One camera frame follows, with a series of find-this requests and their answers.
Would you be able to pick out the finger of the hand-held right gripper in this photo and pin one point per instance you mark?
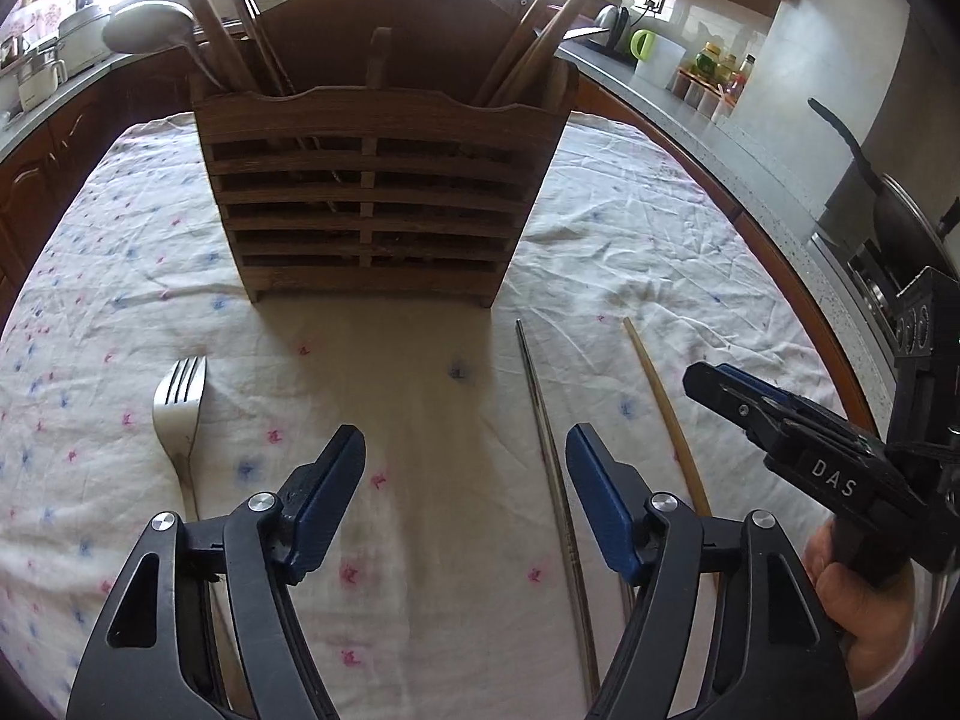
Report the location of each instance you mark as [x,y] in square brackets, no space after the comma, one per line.
[780,397]
[724,397]

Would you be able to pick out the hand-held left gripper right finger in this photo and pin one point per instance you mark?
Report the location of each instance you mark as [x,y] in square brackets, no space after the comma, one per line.
[600,499]

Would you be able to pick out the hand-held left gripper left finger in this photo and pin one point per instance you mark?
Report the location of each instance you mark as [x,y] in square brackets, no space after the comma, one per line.
[330,499]

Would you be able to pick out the plain light wooden chopstick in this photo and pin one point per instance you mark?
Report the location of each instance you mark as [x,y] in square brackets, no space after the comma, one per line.
[667,420]

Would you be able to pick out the metal chopstick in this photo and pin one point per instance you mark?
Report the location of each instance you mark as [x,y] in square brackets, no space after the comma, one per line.
[541,420]

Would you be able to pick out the wooden utensil holder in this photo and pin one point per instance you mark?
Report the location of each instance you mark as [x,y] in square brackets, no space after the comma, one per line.
[360,180]

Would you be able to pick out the person's right forearm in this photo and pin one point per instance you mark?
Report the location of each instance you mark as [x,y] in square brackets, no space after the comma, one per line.
[924,652]

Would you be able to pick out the person's right hand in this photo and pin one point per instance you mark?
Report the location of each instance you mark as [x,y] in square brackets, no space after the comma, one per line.
[855,615]

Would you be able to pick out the floral white tablecloth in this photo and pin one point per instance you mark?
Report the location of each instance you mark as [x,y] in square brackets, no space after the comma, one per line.
[375,360]

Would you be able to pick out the gas stove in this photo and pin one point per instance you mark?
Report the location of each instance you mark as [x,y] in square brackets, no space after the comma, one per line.
[870,281]

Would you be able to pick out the metal fork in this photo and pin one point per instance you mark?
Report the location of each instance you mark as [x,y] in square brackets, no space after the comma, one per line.
[176,420]

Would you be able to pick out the glass pan lid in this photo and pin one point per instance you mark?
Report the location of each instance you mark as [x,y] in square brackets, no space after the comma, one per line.
[911,217]

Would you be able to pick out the spice jar rack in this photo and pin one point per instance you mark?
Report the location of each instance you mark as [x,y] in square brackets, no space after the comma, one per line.
[701,94]

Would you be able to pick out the steel electric kettle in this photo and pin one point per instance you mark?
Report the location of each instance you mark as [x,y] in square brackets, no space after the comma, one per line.
[613,30]

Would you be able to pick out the brown wooden chopstick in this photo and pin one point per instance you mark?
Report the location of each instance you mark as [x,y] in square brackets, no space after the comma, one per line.
[566,11]
[536,19]

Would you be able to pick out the dark wooden chopstick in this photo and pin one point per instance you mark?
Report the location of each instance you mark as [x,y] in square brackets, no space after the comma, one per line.
[264,30]
[247,7]

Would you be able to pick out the small white kitchen appliance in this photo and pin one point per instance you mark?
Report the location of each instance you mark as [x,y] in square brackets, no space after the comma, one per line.
[41,82]

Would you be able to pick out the metal spoon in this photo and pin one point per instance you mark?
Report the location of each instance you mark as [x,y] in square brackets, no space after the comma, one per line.
[142,22]

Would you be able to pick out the large white steamer pot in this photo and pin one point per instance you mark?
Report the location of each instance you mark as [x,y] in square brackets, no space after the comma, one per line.
[82,41]

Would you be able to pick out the wall outlet with plug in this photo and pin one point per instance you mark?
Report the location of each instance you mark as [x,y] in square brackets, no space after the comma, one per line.
[652,4]

